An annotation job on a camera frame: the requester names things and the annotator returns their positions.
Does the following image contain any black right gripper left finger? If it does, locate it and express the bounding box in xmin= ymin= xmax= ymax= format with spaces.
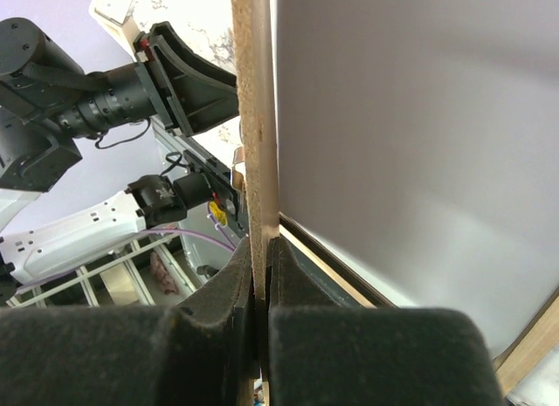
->
xmin=1 ymin=240 xmax=253 ymax=405

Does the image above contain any brown fibreboard backing board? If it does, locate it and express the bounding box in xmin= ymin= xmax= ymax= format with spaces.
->
xmin=231 ymin=0 xmax=280 ymax=405

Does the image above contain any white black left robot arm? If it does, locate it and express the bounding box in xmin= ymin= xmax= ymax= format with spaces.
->
xmin=1 ymin=17 xmax=239 ymax=300

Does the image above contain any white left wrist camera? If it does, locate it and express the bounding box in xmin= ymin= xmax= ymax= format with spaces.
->
xmin=88 ymin=0 xmax=141 ymax=59

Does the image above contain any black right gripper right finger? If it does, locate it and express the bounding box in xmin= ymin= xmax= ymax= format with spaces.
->
xmin=267 ymin=237 xmax=504 ymax=405

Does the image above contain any red sunset photo board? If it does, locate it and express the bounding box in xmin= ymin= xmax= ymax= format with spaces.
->
xmin=276 ymin=0 xmax=558 ymax=355

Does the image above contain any light wooden picture frame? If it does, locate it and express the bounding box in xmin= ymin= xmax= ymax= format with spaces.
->
xmin=277 ymin=211 xmax=559 ymax=396

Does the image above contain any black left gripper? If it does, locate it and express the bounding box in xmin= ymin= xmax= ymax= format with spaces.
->
xmin=135 ymin=22 xmax=239 ymax=135

